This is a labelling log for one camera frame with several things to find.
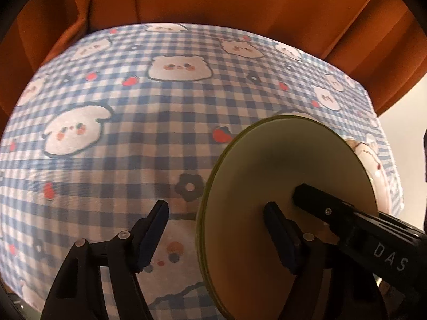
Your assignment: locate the pink floral scalloped plate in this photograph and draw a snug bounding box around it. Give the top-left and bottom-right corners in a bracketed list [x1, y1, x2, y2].
[345, 138, 392, 214]

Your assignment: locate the cream bowl with green rim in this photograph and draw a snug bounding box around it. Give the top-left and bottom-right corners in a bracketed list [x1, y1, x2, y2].
[195, 116, 378, 319]

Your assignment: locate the blue checkered cartoon tablecloth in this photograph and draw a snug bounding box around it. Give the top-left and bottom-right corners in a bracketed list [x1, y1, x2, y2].
[1, 23, 404, 319]

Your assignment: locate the orange curtain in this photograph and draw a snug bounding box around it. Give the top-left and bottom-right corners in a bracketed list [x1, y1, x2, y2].
[1, 0, 426, 123]

